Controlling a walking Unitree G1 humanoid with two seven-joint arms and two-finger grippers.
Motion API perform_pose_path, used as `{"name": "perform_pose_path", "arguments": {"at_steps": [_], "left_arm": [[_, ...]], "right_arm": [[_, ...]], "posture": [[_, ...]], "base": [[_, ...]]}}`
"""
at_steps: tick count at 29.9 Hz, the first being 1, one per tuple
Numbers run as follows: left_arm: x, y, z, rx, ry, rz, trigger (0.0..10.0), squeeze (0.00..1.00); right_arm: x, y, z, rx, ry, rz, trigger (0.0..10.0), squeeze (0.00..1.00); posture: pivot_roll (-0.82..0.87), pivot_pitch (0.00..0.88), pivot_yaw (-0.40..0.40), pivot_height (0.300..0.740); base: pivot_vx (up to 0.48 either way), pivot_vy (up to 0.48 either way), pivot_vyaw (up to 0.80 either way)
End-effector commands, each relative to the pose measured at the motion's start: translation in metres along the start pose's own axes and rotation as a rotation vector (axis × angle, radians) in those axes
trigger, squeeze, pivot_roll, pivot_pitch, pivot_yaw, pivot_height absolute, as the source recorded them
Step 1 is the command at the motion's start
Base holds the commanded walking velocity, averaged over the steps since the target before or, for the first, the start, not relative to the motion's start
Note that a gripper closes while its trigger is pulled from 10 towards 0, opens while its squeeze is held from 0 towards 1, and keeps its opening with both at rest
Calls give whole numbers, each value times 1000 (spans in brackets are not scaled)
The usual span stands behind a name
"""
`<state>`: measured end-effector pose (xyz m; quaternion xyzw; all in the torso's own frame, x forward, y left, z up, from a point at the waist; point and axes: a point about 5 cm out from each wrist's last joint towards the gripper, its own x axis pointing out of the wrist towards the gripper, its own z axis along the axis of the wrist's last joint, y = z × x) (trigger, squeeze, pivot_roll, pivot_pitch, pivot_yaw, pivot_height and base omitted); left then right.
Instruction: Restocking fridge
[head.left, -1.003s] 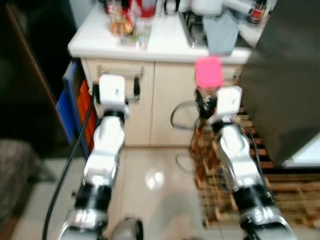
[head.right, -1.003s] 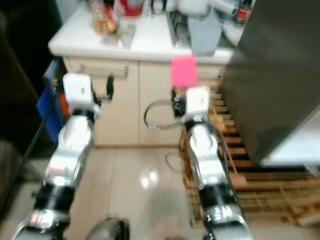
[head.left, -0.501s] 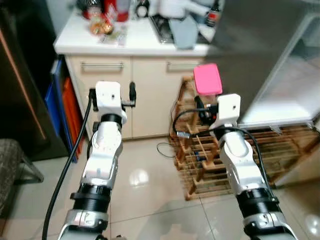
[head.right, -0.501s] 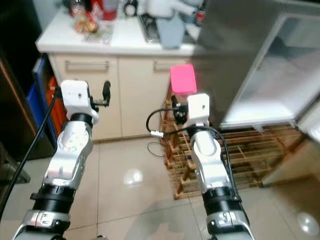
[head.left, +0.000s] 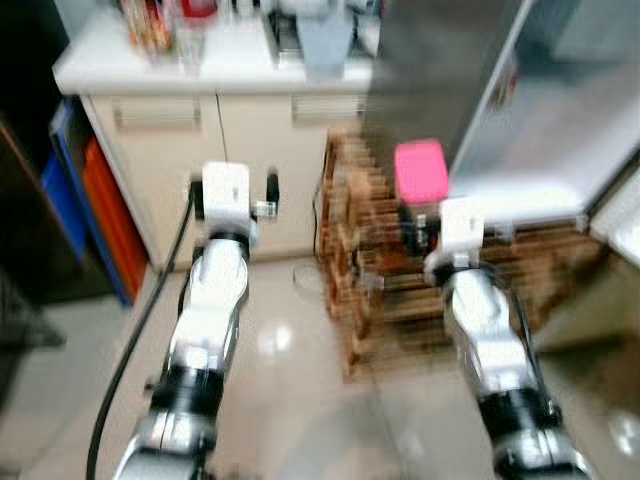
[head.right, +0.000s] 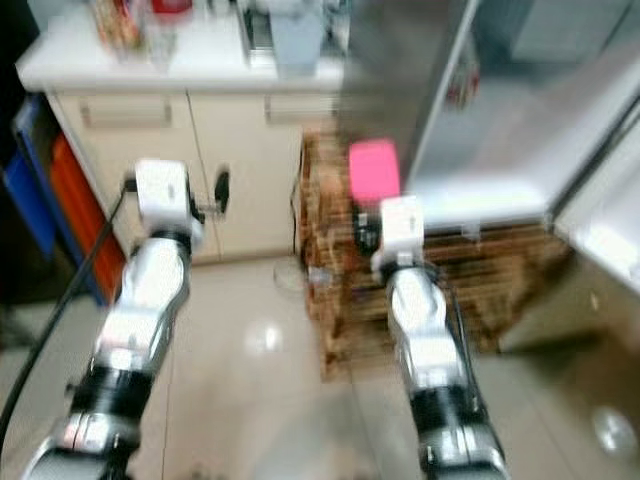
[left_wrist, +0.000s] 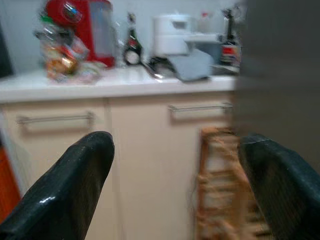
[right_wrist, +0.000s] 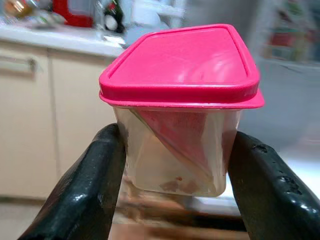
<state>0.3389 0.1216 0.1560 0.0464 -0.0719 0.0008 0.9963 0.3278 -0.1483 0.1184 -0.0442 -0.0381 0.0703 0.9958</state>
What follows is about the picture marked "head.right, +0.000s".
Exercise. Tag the pink box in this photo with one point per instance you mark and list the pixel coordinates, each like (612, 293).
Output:
(374, 172)

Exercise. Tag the jar with red lid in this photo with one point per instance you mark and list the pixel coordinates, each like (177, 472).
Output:
(172, 25)

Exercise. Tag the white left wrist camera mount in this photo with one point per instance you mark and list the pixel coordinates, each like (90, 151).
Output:
(163, 195)

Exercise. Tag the grey blue container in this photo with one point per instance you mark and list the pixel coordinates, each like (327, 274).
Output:
(295, 42)

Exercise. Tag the wooden pallet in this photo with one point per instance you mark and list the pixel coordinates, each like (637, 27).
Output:
(490, 270)

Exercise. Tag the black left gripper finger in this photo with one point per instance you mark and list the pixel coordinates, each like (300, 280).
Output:
(222, 185)

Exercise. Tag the blue flat board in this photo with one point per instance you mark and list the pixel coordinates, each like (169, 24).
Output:
(25, 190)

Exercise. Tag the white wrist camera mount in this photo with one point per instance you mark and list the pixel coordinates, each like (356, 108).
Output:
(163, 195)
(400, 228)

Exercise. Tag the dark furniture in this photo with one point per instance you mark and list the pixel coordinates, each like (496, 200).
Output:
(15, 240)

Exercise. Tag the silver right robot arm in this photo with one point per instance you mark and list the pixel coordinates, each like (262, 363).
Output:
(425, 340)

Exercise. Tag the grey steel fridge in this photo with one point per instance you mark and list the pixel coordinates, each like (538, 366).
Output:
(480, 120)

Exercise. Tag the beige cabinet with white top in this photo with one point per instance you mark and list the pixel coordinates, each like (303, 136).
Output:
(240, 160)

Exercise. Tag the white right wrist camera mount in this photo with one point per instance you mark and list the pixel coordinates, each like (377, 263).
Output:
(400, 228)

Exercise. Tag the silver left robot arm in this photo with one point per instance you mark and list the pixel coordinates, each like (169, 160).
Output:
(135, 320)

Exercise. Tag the orange flat board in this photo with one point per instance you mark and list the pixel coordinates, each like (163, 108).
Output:
(85, 215)

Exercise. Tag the brown jar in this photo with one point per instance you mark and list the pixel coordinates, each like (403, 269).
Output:
(117, 22)

